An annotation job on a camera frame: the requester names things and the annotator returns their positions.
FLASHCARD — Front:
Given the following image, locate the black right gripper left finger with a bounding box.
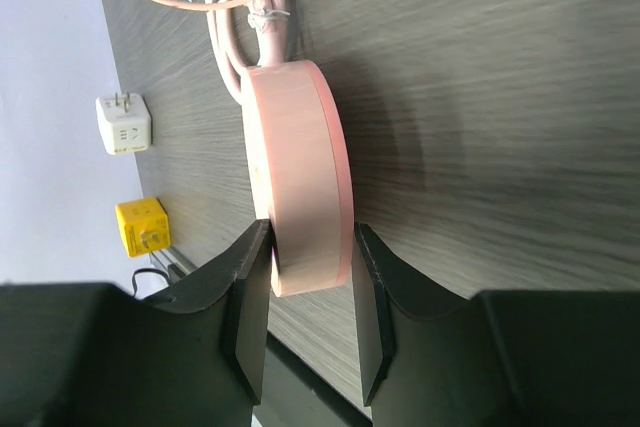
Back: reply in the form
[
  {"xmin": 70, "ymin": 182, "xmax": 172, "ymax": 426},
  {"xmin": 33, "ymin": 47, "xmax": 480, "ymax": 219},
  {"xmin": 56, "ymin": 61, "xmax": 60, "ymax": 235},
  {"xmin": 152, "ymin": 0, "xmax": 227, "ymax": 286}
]
[{"xmin": 1, "ymin": 220, "xmax": 271, "ymax": 426}]

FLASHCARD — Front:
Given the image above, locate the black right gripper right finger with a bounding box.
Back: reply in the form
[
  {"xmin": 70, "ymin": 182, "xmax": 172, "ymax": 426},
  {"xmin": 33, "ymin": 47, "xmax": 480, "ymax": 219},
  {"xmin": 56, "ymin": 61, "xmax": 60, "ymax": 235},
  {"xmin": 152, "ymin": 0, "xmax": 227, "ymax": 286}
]
[{"xmin": 352, "ymin": 224, "xmax": 639, "ymax": 426}]

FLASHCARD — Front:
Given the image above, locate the round pink power socket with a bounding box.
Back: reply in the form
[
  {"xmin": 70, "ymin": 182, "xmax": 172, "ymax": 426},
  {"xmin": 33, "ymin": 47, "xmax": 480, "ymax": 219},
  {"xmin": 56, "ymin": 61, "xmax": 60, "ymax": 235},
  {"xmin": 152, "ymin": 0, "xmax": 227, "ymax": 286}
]
[{"xmin": 241, "ymin": 61, "xmax": 354, "ymax": 297}]

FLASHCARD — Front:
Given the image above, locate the white cube plug adapter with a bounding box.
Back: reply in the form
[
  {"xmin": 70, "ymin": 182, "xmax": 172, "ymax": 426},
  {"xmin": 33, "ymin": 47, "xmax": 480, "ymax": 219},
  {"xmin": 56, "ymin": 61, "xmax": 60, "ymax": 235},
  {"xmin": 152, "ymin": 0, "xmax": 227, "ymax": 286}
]
[{"xmin": 95, "ymin": 92, "xmax": 152, "ymax": 155}]

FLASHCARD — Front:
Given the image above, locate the yellow cube plug adapter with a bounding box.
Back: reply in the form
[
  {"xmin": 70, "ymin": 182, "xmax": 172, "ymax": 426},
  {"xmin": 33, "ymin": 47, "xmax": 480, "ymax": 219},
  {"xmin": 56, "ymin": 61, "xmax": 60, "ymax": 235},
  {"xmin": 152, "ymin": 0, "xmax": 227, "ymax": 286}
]
[{"xmin": 115, "ymin": 197, "xmax": 172, "ymax": 257}]

